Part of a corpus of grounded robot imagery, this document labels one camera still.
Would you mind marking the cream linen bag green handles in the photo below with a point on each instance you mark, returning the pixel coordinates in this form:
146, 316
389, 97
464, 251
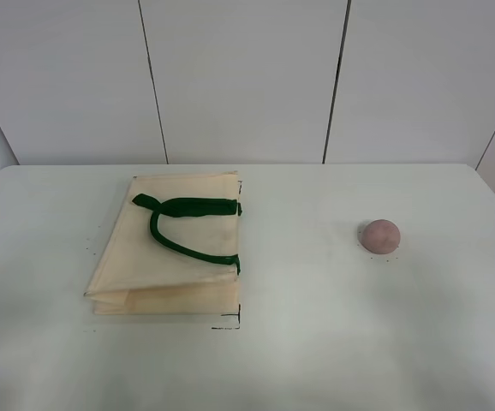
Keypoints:
174, 248

